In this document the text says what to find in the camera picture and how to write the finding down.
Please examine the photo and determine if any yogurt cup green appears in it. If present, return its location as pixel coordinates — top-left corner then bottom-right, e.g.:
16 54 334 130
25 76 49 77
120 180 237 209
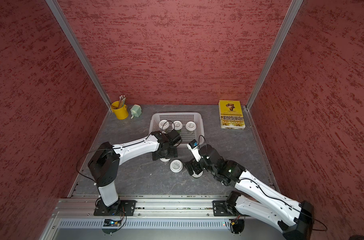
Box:
192 168 204 178

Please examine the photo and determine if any white perforated plastic basket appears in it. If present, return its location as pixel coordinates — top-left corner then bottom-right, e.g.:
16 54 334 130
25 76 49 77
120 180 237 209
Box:
149 112 205 147

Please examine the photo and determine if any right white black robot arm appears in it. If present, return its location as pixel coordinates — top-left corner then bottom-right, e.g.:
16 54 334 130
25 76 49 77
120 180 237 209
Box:
185 141 315 240

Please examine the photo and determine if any yellow book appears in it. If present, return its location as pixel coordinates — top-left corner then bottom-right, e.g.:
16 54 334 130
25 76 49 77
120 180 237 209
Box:
219 100 246 130

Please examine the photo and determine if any yellow pencil cup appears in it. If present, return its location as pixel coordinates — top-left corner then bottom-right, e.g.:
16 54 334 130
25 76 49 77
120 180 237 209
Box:
111 101 129 120

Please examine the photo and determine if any pencils bunch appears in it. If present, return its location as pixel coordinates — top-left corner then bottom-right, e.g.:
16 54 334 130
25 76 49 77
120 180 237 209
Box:
118 95 126 109

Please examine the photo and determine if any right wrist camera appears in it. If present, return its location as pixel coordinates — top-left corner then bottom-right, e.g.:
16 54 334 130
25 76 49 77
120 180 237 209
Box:
187 140 202 162

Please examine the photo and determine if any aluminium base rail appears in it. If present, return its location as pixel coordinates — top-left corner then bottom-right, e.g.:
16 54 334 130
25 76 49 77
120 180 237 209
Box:
51 194 297 220

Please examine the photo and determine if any right aluminium corner post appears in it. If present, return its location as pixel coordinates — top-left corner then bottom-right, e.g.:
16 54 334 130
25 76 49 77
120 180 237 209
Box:
246 0 303 111

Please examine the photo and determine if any aluminium corner post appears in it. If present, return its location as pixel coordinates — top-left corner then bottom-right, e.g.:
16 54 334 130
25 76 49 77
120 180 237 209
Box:
246 0 303 111
46 0 112 109

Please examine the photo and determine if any left aluminium corner post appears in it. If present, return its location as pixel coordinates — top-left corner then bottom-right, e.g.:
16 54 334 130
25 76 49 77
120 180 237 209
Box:
46 0 112 109

